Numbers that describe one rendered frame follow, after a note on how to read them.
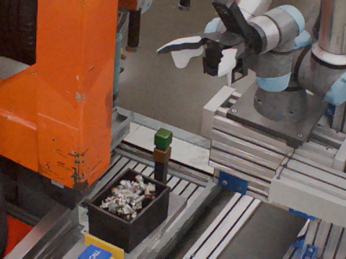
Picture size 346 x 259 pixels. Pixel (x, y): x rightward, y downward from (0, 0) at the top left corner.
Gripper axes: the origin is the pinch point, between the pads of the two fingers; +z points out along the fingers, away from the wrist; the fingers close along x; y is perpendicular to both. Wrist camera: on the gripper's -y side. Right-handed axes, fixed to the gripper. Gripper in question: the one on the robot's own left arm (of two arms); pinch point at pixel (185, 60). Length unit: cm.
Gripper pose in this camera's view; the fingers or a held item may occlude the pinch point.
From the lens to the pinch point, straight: 151.8
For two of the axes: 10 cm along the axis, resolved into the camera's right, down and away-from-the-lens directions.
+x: -7.3, -3.3, 6.0
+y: 0.3, 8.6, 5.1
